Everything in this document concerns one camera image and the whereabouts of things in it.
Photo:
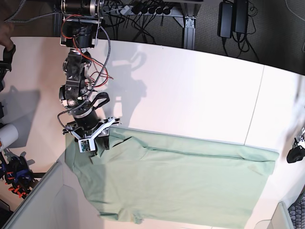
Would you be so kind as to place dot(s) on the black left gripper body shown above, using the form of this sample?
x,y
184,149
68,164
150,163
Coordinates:
x,y
295,154

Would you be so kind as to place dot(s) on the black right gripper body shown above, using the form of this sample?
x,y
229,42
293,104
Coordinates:
x,y
88,140

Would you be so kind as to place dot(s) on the light green T-shirt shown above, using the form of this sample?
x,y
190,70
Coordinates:
x,y
153,176

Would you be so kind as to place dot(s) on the white partition panel right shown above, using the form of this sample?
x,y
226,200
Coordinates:
x,y
280,219

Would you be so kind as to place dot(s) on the white partition panel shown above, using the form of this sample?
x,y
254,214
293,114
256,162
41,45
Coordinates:
x,y
280,219
57,202

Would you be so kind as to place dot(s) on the white paper roll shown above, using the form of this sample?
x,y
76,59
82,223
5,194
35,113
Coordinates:
x,y
8,135

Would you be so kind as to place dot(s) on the white partition panel left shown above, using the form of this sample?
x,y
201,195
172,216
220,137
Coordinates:
x,y
57,202

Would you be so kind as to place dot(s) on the black clamps with orange tips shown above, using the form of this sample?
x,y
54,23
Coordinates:
x,y
17,175

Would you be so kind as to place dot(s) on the black power strip with plugs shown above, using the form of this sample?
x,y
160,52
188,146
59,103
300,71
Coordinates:
x,y
129,10

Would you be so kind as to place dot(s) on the black power adapter right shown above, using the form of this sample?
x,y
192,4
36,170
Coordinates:
x,y
240,16

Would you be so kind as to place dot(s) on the black power adapter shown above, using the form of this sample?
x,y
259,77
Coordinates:
x,y
240,16
225,18

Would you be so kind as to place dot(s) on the black power adapter left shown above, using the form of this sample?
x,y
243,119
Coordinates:
x,y
225,18

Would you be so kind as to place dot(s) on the aluminium table leg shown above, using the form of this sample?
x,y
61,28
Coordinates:
x,y
190,13

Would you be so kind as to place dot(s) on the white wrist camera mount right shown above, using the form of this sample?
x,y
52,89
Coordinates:
x,y
87,123

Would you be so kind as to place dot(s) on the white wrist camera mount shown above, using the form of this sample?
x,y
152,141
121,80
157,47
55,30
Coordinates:
x,y
87,123
300,139

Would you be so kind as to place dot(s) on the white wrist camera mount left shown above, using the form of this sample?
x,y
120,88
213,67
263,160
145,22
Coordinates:
x,y
300,139

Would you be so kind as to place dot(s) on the aluminium frame post left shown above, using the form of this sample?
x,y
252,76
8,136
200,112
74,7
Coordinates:
x,y
57,20

